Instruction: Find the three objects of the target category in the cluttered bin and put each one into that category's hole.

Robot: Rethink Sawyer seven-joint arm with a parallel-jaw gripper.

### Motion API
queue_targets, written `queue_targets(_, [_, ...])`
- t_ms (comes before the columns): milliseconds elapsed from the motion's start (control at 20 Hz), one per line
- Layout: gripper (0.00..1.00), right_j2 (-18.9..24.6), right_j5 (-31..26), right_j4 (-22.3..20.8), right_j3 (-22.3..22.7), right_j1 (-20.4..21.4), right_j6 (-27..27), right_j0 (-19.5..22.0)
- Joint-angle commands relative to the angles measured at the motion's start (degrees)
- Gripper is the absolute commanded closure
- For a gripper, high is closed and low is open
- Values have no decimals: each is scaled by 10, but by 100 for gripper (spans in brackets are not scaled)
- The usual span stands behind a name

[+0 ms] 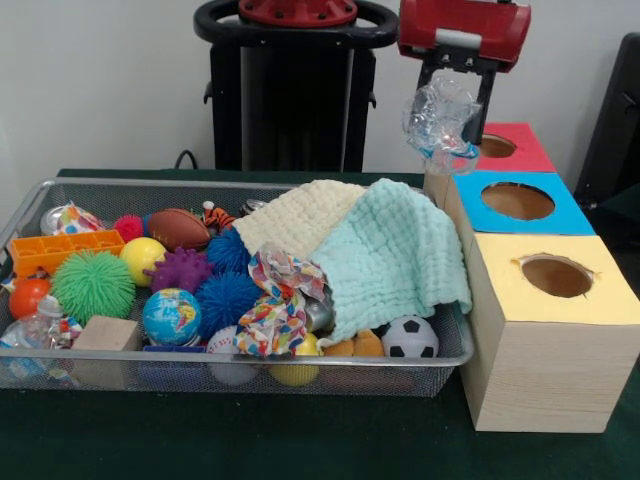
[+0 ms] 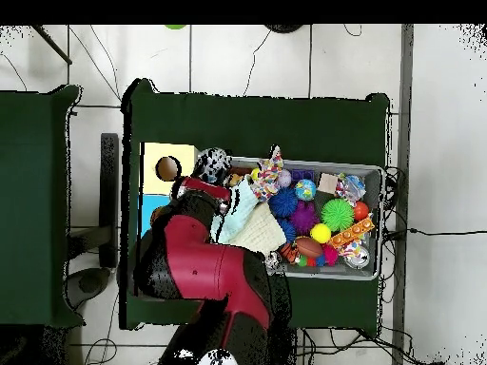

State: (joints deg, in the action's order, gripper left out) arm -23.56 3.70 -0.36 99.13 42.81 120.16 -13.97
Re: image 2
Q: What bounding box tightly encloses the grey round stand foot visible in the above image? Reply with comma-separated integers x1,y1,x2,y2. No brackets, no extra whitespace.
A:
64,265,115,310

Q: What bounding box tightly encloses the globe print ball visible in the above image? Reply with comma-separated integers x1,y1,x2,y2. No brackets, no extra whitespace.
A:
295,178,318,202

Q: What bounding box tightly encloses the dark green table cloth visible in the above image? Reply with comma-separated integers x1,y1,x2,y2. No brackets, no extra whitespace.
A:
119,77,391,331
0,84,86,329

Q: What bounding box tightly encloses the wooden box with three holes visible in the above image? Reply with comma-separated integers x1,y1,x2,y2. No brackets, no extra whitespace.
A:
136,142,202,248

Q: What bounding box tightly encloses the mint green cloth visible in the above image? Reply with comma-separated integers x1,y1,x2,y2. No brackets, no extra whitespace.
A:
210,178,260,244

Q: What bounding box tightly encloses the purple spiky toy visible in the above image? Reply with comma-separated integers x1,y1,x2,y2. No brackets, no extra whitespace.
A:
288,201,320,236

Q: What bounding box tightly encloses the orange plastic tray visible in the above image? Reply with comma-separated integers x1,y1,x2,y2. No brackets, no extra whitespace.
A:
327,216,376,250

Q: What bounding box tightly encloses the colourful dotted cloth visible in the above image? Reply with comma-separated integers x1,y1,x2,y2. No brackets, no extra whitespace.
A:
248,145,285,202

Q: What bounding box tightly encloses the yellow ball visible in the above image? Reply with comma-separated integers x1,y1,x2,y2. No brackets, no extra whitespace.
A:
309,222,333,244

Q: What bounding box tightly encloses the thin black cable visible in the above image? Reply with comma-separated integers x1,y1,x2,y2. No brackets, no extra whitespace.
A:
383,226,487,241

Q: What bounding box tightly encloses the black round object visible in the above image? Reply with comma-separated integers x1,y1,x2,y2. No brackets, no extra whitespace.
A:
263,24,305,34

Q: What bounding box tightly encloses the green spiky ball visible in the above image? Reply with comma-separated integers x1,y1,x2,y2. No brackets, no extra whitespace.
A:
320,198,356,233

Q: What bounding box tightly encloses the cream white cloth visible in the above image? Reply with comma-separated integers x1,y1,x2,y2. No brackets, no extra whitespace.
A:
227,202,287,257

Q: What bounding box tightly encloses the brown toy football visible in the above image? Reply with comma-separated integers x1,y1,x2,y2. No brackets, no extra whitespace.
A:
294,236,324,259

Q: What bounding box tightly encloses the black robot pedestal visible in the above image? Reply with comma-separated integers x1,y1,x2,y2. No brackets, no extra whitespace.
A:
271,326,297,365

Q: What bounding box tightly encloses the black upright panel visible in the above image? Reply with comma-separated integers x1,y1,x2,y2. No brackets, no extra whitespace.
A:
98,132,120,269

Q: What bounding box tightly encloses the blue spiky ball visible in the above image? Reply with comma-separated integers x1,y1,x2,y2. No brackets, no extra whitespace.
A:
267,186,300,219

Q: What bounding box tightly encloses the shallow mesh bin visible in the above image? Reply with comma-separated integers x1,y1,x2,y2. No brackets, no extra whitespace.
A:
227,154,385,281

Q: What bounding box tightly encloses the black slanted rod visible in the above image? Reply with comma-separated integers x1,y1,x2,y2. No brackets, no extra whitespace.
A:
30,24,73,66

